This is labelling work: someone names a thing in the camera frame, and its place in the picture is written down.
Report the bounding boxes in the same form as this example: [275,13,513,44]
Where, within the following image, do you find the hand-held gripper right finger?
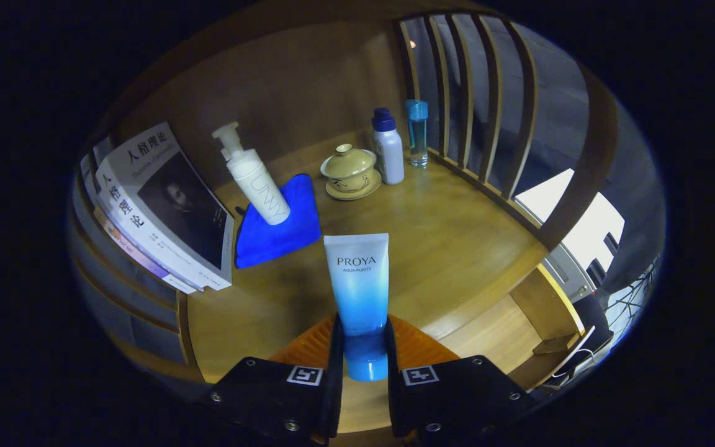
[384,314,538,445]

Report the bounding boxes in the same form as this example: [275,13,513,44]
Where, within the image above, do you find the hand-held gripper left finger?
[199,314,344,447]

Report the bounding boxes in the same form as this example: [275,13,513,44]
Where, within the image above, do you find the blue cosmetic tube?
[323,233,390,382]

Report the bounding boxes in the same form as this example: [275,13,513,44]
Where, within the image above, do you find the brown wooden countertop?
[187,127,551,435]

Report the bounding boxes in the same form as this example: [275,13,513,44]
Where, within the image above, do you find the grey filing cabinet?
[515,168,626,303]

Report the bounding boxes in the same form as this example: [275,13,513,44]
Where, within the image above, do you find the brown wooden cabinet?
[67,0,620,398]

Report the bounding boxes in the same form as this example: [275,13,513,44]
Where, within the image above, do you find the blue folded cloth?
[235,173,323,269]

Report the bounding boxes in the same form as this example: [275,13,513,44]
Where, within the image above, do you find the thin white book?
[81,138,204,295]

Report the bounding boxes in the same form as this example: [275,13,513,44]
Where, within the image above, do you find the yellow ceramic saucer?
[325,171,382,201]

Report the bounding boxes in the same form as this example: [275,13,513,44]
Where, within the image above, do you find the white pump bottle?
[212,121,291,226]

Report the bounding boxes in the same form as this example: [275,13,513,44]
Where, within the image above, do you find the yellow lidded tea cup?
[320,143,377,194]

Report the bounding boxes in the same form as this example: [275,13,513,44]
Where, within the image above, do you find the white bottle with blue cap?
[372,107,405,186]

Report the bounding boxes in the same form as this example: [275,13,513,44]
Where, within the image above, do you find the white book with portrait cover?
[95,122,235,291]

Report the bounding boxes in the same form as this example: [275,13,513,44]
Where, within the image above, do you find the clear blue bottle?
[404,99,429,169]

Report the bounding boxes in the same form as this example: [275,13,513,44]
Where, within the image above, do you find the purple spine book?
[78,155,171,280]

